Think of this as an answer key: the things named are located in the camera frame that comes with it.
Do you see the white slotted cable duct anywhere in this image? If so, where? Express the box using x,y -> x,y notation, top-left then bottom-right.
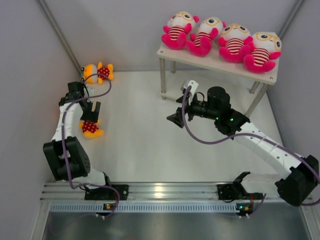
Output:
50,202 -> 245,213

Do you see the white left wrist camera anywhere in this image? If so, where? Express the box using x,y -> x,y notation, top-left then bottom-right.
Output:
83,86 -> 95,97

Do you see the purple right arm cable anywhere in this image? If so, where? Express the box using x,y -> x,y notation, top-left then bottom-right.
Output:
182,84 -> 320,218

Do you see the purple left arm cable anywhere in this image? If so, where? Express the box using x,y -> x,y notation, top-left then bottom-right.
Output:
61,72 -> 121,220

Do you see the orange plush rear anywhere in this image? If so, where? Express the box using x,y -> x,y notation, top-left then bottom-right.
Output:
80,61 -> 114,84

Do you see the pink panda plush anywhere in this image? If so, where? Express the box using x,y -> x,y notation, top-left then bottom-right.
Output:
185,16 -> 227,57
218,23 -> 253,63
161,11 -> 200,50
243,31 -> 282,74

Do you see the white two-tier shelf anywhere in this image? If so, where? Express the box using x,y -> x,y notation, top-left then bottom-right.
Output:
157,44 -> 278,117

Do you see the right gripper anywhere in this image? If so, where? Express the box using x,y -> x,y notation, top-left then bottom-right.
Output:
167,93 -> 219,129

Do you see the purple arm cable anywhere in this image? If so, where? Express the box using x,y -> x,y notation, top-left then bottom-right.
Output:
182,84 -> 320,218
61,72 -> 121,220

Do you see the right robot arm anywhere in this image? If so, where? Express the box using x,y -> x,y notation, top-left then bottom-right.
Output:
167,83 -> 320,207

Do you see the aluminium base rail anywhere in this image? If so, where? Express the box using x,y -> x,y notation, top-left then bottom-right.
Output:
39,181 -> 311,203

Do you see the aluminium left frame rail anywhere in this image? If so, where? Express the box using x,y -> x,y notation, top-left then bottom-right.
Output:
76,73 -> 85,84

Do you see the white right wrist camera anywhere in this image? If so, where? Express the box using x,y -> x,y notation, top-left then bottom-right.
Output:
180,80 -> 199,105

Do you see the orange plush polka dress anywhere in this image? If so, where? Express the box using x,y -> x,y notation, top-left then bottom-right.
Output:
78,119 -> 104,139

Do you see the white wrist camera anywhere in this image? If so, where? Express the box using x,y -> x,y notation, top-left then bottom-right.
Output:
83,86 -> 95,97
180,80 -> 199,105

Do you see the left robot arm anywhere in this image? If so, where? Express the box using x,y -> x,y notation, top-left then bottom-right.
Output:
42,81 -> 114,200

